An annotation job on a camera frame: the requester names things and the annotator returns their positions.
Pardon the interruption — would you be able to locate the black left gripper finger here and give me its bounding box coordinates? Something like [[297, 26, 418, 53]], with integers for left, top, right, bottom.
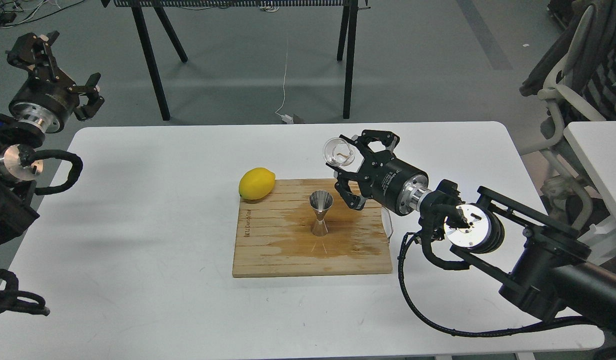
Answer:
[[6, 30, 62, 84], [68, 72, 105, 121]]

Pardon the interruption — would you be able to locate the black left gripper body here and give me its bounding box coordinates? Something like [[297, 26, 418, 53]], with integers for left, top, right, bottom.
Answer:
[[8, 75, 78, 133]]

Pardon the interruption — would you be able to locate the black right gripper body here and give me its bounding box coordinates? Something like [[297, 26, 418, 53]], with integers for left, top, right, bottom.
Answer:
[[360, 152, 430, 216]]

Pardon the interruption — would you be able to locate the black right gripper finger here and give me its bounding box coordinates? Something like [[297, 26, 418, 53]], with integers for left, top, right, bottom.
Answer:
[[338, 129, 401, 166], [333, 167, 371, 211]]

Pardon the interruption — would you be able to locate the steel double jigger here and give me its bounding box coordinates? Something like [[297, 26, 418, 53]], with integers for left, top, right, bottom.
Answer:
[[309, 190, 334, 237]]

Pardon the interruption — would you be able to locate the small clear glass cup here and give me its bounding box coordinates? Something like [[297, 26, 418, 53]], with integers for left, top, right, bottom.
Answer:
[[322, 137, 358, 167]]

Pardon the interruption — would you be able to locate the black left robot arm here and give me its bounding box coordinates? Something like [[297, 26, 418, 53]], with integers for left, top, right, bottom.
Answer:
[[0, 30, 105, 246]]

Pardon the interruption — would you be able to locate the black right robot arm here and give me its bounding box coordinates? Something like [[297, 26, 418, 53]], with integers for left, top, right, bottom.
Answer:
[[322, 129, 616, 338]]

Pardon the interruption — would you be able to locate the wooden cutting board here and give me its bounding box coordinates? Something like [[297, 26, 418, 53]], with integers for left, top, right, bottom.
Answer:
[[232, 178, 393, 278]]

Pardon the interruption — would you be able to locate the yellow lemon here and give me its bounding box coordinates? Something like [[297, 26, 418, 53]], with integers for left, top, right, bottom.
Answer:
[[238, 167, 276, 201]]

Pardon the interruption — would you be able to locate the white office chair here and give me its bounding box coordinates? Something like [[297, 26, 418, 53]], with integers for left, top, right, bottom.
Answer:
[[517, 0, 616, 266]]

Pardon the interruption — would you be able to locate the white side table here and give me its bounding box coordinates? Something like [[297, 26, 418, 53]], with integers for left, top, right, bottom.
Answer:
[[564, 121, 616, 220]]

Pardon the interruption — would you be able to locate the person in striped shirt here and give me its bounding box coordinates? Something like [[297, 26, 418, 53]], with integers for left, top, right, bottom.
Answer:
[[581, 46, 616, 121]]

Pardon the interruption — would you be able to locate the cable bundle on floor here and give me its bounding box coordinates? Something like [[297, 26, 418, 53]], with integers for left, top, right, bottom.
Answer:
[[0, 0, 89, 31]]

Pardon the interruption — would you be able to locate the black metal frame table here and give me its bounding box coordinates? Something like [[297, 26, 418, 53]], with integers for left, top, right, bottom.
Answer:
[[100, 0, 371, 123]]

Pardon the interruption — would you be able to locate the white cable with plug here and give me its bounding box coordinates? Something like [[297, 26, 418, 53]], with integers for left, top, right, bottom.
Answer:
[[274, 37, 295, 125]]

